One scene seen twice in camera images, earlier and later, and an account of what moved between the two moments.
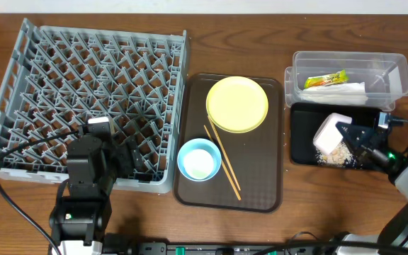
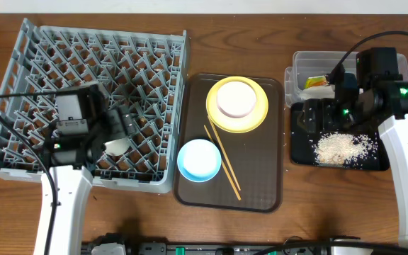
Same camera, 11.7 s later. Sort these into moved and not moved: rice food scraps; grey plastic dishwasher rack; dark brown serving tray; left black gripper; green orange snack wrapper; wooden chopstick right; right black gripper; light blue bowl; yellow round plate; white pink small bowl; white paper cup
Moved: white pink small bowl; left black gripper; rice food scraps; right black gripper; white paper cup
Not moved: light blue bowl; green orange snack wrapper; grey plastic dishwasher rack; wooden chopstick right; yellow round plate; dark brown serving tray
